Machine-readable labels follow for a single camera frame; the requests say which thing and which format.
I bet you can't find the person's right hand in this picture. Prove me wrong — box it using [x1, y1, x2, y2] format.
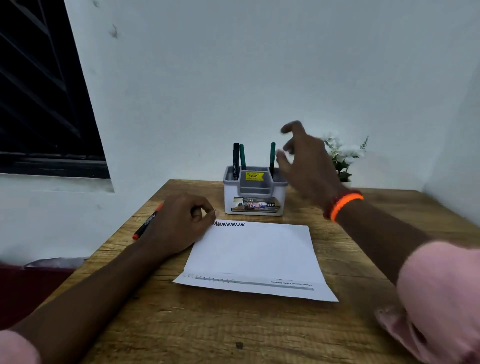
[275, 121, 349, 211]

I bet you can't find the person's left hand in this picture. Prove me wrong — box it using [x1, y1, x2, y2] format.
[140, 193, 220, 260]

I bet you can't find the person's left forearm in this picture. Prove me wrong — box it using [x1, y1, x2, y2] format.
[7, 238, 171, 364]

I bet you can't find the person's right forearm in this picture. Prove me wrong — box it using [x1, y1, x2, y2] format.
[335, 199, 433, 286]

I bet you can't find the grey and white desk organizer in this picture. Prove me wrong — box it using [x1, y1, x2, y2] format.
[223, 165, 289, 218]

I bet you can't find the blank white paper sheet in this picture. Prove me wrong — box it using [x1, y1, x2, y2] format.
[183, 219, 328, 284]

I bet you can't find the black marker with orange cap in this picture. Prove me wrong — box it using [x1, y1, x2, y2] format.
[132, 203, 165, 241]

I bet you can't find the white artificial flower plant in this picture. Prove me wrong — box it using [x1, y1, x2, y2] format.
[322, 132, 370, 188]

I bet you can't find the orange wrist band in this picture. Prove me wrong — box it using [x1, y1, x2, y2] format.
[330, 193, 365, 224]

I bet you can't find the printed white paper sheet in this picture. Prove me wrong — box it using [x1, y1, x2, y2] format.
[173, 271, 340, 303]

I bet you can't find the grey cloth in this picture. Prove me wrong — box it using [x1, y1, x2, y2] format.
[23, 256, 89, 271]

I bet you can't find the dark red bed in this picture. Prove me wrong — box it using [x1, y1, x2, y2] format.
[0, 262, 77, 331]

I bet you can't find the pink shirt sleeve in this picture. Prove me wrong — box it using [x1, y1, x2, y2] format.
[375, 240, 480, 364]
[0, 329, 42, 364]

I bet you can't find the dark window with grille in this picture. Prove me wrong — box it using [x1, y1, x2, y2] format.
[0, 0, 112, 180]

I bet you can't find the red thread bracelet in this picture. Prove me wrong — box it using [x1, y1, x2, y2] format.
[323, 189, 361, 221]

